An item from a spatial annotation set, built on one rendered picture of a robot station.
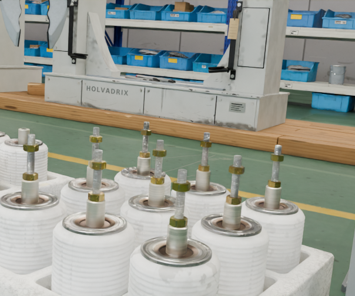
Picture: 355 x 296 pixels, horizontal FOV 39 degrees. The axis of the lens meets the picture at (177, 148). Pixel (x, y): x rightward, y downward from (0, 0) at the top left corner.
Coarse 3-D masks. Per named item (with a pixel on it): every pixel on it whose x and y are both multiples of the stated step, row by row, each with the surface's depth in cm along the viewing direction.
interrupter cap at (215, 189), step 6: (192, 186) 80; (210, 186) 80; (216, 186) 80; (222, 186) 80; (186, 192) 76; (192, 192) 76; (198, 192) 76; (204, 192) 76; (210, 192) 76; (216, 192) 77; (222, 192) 77
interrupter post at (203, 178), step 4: (196, 172) 78; (200, 172) 78; (204, 172) 77; (208, 172) 78; (196, 176) 78; (200, 176) 78; (204, 176) 78; (208, 176) 78; (196, 180) 78; (200, 180) 78; (204, 180) 78; (208, 180) 78; (196, 184) 78; (200, 184) 78; (204, 184) 78; (208, 184) 78; (196, 188) 78; (200, 188) 78; (204, 188) 78; (208, 188) 78
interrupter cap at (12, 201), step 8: (16, 192) 69; (40, 192) 70; (0, 200) 65; (8, 200) 65; (16, 200) 66; (40, 200) 67; (48, 200) 67; (56, 200) 66; (16, 208) 63; (24, 208) 63; (32, 208) 63; (40, 208) 63
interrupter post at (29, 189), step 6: (24, 180) 65; (36, 180) 66; (24, 186) 65; (30, 186) 65; (36, 186) 66; (24, 192) 65; (30, 192) 65; (36, 192) 66; (24, 198) 65; (30, 198) 65; (36, 198) 66
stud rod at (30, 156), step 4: (28, 136) 64; (32, 136) 64; (28, 140) 65; (32, 140) 65; (28, 144) 65; (32, 144) 65; (28, 152) 65; (32, 152) 65; (28, 156) 65; (32, 156) 65; (28, 160) 65; (32, 160) 65; (28, 164) 65; (32, 164) 65; (28, 168) 65; (32, 168) 65; (28, 172) 65; (32, 172) 66
